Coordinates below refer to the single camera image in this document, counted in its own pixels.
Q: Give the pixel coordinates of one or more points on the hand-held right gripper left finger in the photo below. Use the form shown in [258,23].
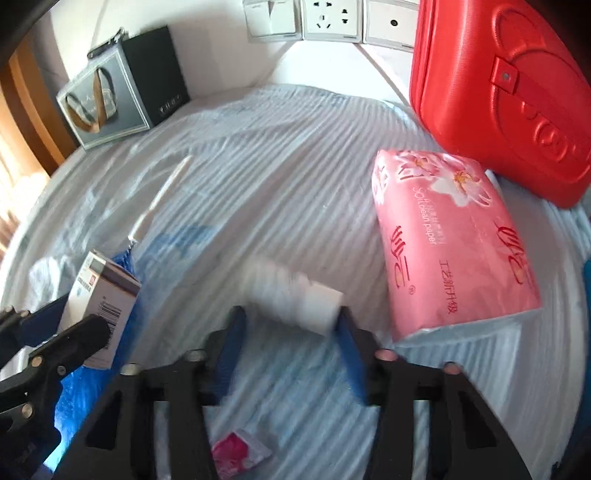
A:
[228,355]

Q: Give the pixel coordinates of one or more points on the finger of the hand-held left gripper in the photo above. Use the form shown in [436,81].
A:
[41,318]
[78,337]

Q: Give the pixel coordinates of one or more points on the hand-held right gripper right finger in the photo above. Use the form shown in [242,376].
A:
[351,360]

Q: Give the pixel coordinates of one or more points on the white carton box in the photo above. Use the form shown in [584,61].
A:
[101,295]

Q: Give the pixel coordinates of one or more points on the blue bottle brush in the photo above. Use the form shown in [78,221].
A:
[87,387]

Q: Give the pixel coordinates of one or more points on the white plastic bottle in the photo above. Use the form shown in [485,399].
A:
[300,300]

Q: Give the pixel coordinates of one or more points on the red white soap box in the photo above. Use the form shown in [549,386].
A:
[443,240]

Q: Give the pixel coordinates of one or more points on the blue plastic crate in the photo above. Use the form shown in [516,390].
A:
[588,272]

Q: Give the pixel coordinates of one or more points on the white crumpled cloth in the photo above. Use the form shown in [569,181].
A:
[46,277]

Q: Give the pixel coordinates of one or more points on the white striped tablecloth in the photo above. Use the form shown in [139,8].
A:
[277,184]

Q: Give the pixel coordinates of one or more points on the black gift box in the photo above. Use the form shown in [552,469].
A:
[115,106]

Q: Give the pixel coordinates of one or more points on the red hard carry case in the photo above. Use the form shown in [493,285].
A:
[485,101]

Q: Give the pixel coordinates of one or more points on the curved wooden wall frame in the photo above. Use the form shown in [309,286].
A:
[32,115]

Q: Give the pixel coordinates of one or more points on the white wall switch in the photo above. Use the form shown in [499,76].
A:
[272,21]

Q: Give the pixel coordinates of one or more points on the white round-hole wall socket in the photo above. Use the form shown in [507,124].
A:
[392,23]

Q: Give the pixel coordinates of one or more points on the white wall power socket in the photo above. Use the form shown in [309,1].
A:
[330,18]

